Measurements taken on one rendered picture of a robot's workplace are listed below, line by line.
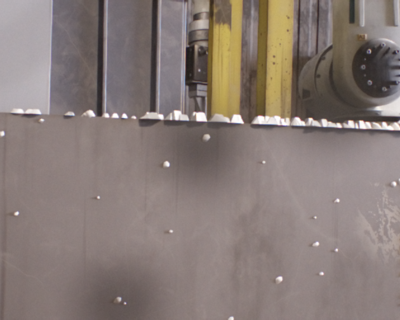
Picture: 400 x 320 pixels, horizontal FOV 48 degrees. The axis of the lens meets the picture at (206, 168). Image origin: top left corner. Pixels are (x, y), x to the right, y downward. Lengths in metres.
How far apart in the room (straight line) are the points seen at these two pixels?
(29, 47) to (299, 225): 0.42
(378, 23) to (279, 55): 0.99
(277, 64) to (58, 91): 0.39
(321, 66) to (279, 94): 1.08
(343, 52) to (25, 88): 1.32
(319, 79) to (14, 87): 1.47
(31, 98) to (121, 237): 0.20
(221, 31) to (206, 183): 0.71
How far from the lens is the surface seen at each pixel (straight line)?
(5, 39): 0.61
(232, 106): 1.29
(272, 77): 0.83
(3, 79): 0.59
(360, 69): 1.71
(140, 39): 0.68
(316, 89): 1.89
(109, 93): 0.66
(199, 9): 1.78
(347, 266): 0.68
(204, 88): 1.72
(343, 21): 1.75
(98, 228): 0.56
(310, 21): 5.85
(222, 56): 1.22
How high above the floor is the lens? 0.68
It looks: 2 degrees down
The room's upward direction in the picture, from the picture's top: 1 degrees clockwise
